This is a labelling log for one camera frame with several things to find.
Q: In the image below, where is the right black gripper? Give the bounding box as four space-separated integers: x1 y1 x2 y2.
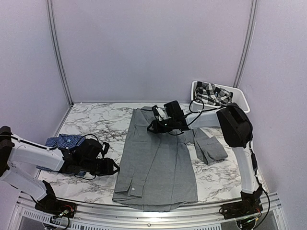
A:
147 117 175 134

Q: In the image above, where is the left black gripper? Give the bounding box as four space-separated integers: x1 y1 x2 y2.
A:
81 158 120 176

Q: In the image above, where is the grey long sleeve shirt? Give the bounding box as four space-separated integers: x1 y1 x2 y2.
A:
112 107 228 212

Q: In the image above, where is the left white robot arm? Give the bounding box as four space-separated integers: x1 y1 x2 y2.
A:
0 126 120 213

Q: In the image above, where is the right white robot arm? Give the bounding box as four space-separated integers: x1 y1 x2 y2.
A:
147 101 263 195

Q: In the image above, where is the folded blue checkered shirt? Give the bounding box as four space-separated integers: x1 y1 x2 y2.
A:
36 134 99 177

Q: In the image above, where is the black white plaid shirt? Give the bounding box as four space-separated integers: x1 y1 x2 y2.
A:
193 81 233 106

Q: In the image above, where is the white plastic bin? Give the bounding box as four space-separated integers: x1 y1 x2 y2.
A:
189 80 250 113

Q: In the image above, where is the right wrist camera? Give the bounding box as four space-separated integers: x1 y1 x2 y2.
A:
152 105 168 121

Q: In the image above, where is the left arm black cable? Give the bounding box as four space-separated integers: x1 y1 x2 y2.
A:
0 133 111 180

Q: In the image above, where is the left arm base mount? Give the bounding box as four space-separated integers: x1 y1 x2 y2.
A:
35 180 76 218

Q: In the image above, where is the aluminium front frame rail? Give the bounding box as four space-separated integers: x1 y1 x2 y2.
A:
8 193 289 230

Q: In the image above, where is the left aluminium wall post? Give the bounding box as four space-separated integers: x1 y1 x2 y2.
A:
46 0 74 107

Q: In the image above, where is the aluminium wall post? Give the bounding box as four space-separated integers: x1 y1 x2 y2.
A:
46 0 74 107
233 0 259 88

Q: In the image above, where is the right aluminium wall post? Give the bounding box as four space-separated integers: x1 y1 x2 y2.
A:
233 0 259 88

